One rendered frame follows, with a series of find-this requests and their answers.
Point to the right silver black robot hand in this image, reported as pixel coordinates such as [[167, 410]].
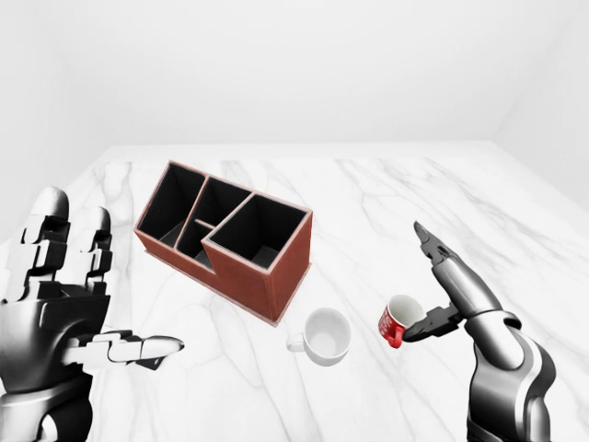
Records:
[[460, 285]]

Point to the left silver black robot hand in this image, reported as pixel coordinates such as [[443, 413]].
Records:
[[43, 317]]

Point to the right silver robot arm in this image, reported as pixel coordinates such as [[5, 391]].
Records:
[[506, 382]]

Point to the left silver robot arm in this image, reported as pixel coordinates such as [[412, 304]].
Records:
[[43, 414]]

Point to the red mug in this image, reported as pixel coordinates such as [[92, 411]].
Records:
[[396, 320]]

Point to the white mug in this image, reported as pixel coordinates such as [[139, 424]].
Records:
[[326, 338]]

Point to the red-brown desk caddy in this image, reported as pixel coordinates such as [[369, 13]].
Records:
[[239, 244]]

